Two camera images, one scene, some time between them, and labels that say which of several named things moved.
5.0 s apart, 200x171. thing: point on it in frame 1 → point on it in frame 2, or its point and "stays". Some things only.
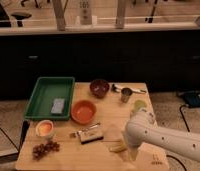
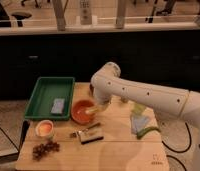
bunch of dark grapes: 40,149 stays
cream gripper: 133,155 → 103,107
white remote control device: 85,12 stays
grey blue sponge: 58,105 stays
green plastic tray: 52,99 stays
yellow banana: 116,147 → 93,110
